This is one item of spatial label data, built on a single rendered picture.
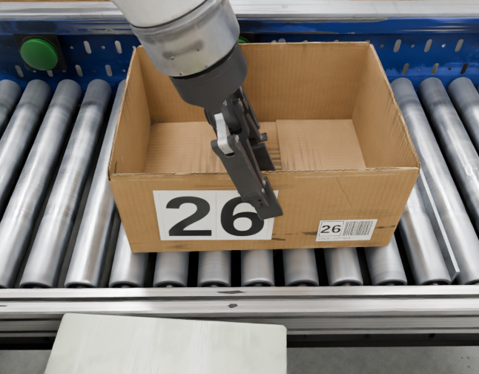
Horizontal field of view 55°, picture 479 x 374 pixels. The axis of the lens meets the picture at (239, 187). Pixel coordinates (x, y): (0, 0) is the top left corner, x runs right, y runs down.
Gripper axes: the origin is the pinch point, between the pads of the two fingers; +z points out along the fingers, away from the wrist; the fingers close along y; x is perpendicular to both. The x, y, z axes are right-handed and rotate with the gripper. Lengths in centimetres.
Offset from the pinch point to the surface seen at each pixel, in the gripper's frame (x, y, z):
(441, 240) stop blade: 21.5, -1.9, 24.7
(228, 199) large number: -5.1, 0.8, 0.6
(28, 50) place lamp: -44, -42, -9
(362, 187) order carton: 11.7, 0.3, 4.9
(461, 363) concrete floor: 27, -10, 105
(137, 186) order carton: -14.7, 0.8, -5.8
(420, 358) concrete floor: 16, -11, 101
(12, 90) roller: -53, -41, -3
